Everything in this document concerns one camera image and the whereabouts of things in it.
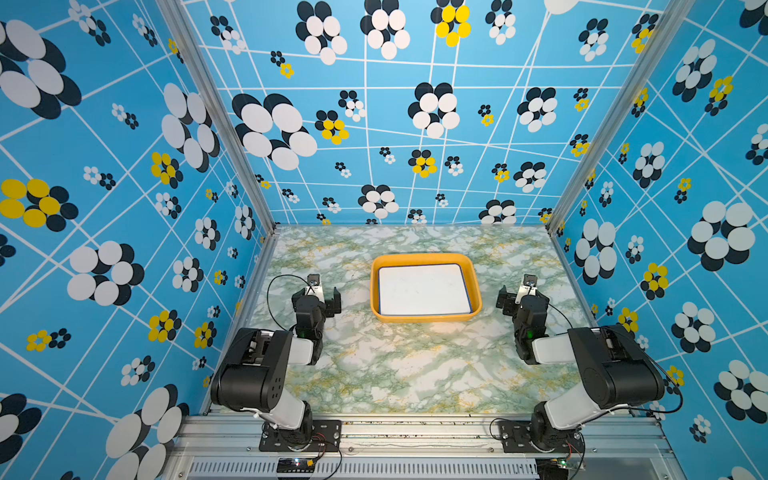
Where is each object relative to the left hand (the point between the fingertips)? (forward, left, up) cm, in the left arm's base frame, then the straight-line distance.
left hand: (323, 286), depth 93 cm
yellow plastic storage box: (+8, -48, -2) cm, 49 cm away
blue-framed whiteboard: (+3, -32, -6) cm, 33 cm away
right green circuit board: (-46, -60, -7) cm, 76 cm away
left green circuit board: (-45, +2, -11) cm, 46 cm away
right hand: (-1, -64, 0) cm, 64 cm away
